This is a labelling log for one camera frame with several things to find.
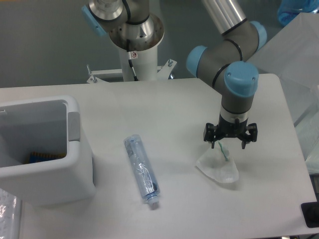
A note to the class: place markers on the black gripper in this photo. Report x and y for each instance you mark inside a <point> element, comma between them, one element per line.
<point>231,126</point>

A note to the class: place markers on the white tissue wrapper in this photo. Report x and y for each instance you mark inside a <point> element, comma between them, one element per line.
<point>217,164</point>

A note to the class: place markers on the crushed clear plastic bottle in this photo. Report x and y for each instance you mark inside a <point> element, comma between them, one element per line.
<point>143,171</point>

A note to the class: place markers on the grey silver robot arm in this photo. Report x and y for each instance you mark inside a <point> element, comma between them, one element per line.
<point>142,33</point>

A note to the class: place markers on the white plastic trash can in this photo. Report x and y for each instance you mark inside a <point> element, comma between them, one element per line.
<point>46,125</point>

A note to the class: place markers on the black device at table edge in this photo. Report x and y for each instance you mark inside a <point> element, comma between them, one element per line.
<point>310,212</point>

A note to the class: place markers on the blue plastic bag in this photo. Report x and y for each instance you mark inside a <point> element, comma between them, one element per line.
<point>289,9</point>

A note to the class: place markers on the yellow blue item in bin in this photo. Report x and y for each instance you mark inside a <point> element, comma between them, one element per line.
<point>36,157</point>

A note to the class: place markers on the clear plastic sheet lower left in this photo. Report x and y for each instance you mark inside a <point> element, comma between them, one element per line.
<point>10,215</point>

